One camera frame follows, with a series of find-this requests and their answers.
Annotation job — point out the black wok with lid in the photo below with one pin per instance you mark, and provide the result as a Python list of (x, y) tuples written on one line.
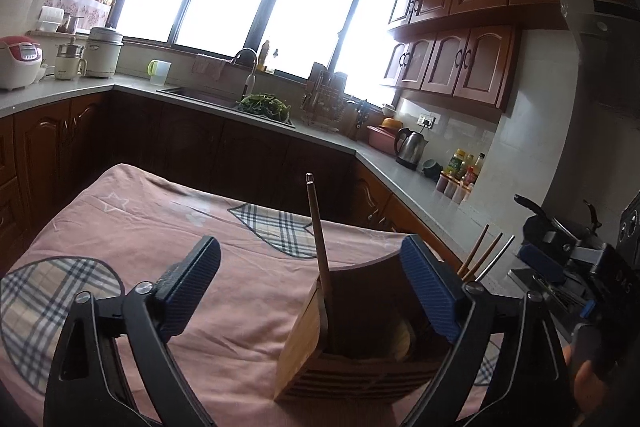
[(565, 222)]

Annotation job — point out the metal kitchen faucet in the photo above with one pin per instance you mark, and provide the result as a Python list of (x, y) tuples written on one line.
[(250, 67)]

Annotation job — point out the pale dishcloth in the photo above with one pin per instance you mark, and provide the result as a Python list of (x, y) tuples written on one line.
[(209, 66)]

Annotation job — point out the group of condiment bottles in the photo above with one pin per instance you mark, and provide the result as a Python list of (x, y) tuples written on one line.
[(460, 177)]

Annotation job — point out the brown corner base cabinets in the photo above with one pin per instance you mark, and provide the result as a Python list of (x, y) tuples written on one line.
[(380, 202)]

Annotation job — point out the metal chopstick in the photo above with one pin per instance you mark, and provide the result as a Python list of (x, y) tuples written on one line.
[(495, 259)]

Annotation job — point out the dark base cabinets under sink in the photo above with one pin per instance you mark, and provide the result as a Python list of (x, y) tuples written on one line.
[(225, 157)]

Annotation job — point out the person's right hand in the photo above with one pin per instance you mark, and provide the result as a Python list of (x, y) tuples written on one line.
[(585, 379)]

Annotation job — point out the pink plastic container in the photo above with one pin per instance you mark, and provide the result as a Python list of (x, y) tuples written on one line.
[(382, 139)]

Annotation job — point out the white wall socket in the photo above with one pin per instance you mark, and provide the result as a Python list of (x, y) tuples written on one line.
[(426, 121)]

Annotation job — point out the brown wooden base cabinets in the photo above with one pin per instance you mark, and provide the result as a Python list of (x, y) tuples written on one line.
[(50, 157)]

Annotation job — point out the pink plaid-heart tablecloth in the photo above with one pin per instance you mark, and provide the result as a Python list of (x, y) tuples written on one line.
[(200, 217)]

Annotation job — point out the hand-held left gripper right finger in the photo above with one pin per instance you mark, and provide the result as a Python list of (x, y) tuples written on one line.
[(430, 292)]

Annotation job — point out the orange round item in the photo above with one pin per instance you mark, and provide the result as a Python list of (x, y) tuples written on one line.
[(391, 123)]

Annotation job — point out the wooden slatted utensil holder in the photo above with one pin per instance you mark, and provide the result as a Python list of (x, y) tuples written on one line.
[(360, 307)]

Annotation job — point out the small white electric pot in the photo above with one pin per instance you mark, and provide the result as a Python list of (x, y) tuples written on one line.
[(69, 62)]

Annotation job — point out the grey range hood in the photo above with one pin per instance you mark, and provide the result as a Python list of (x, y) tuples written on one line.
[(610, 82)]

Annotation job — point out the green leafy vegetables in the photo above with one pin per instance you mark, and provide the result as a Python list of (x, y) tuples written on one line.
[(264, 106)]

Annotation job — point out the red and white rice cooker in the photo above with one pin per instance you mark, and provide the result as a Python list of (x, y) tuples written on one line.
[(20, 62)]

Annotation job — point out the grey kitchen countertop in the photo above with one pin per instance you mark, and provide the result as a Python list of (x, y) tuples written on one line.
[(385, 172)]

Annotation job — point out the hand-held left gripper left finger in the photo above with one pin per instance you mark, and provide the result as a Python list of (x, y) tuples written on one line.
[(192, 287)]

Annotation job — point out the dark green cup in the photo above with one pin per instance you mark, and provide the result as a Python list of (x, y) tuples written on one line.
[(432, 169)]

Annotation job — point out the stainless steel electric kettle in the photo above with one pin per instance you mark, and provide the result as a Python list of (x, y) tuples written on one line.
[(411, 151)]

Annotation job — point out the white plastic storage box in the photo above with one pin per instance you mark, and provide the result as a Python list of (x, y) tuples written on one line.
[(50, 19)]

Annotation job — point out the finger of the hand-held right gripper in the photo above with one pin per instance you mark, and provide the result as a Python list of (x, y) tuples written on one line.
[(540, 262)]

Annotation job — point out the kitchen sink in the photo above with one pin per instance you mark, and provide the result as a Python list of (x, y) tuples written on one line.
[(200, 97)]

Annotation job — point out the large cream electric cooker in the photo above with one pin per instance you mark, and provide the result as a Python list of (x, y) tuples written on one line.
[(104, 54)]

